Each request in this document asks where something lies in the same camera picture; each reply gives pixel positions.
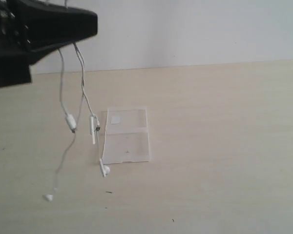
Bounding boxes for white wired earphones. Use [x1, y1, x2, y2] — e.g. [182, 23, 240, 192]
[42, 42, 111, 202]

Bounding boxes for clear plastic storage case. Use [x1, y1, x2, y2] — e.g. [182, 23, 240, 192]
[102, 106, 151, 164]

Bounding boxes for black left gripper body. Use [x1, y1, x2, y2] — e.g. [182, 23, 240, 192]
[0, 0, 32, 88]

